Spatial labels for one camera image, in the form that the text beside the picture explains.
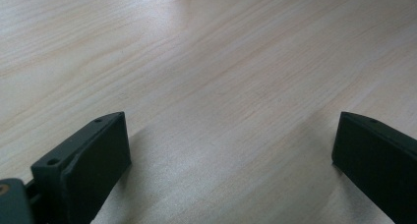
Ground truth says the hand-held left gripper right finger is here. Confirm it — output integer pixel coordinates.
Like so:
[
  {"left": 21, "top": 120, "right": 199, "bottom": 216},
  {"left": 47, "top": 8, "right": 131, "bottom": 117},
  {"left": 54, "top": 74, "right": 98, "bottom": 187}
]
[{"left": 330, "top": 111, "right": 417, "bottom": 224}]

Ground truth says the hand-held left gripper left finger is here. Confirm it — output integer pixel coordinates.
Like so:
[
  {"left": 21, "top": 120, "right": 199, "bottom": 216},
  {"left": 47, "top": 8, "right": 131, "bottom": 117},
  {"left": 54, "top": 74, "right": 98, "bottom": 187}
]
[{"left": 30, "top": 111, "right": 133, "bottom": 224}]

